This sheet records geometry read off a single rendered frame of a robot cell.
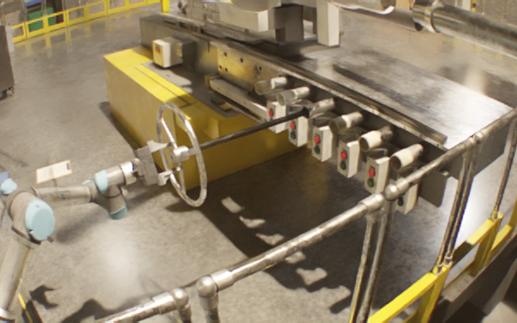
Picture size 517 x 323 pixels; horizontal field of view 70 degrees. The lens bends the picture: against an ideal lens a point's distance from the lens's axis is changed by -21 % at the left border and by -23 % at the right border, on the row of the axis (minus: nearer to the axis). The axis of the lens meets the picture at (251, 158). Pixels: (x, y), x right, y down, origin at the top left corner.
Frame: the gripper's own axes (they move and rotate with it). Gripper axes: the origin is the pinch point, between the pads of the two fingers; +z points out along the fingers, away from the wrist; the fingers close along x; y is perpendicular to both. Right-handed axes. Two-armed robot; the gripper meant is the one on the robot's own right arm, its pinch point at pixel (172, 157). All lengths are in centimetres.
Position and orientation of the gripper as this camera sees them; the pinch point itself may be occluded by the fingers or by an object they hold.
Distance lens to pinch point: 164.5
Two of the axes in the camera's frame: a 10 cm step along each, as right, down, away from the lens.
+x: 3.0, 9.5, 0.8
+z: 8.3, -3.1, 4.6
